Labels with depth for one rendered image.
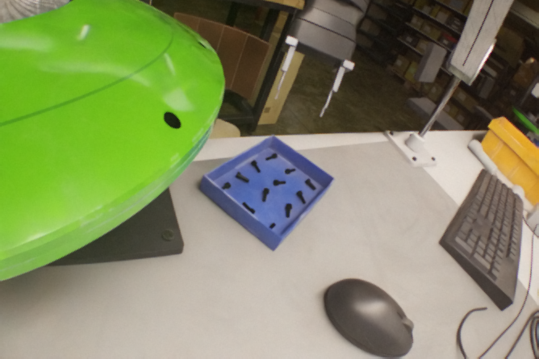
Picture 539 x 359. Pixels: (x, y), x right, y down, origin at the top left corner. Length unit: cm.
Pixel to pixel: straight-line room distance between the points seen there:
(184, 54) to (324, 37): 19
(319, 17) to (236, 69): 65
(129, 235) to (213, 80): 15
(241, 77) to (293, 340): 82
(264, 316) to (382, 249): 17
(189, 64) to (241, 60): 78
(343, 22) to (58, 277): 36
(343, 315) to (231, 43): 83
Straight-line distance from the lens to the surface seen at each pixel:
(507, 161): 102
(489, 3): 41
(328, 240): 32
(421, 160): 60
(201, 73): 16
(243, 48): 93
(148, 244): 25
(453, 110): 556
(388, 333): 27
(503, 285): 48
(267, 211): 31
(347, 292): 26
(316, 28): 33
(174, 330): 23
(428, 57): 214
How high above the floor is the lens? 114
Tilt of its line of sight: 36 degrees down
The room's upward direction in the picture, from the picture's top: 24 degrees clockwise
